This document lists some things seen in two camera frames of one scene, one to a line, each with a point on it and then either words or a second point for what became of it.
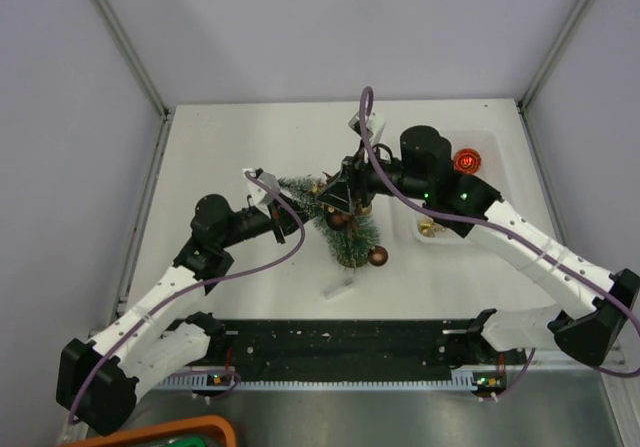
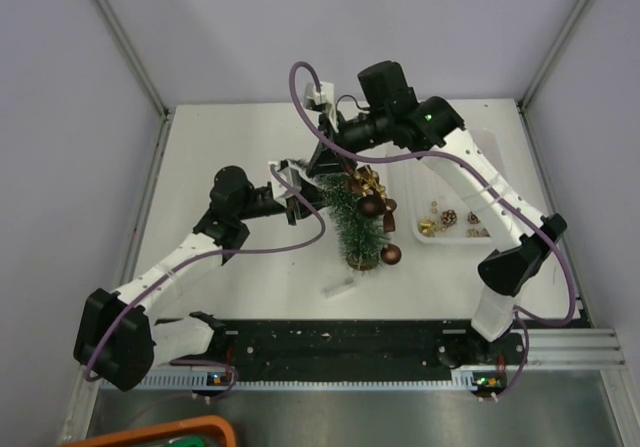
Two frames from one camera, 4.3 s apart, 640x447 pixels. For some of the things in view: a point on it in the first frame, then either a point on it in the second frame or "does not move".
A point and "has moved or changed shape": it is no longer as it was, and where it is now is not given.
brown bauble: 378,255 → 391,254
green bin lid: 190,441 does not move
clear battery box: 338,289 does not move
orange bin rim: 160,429 does not move
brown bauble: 336,221 → 371,206
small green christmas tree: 352,234 has moved or changed shape
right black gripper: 337,195 → 320,166
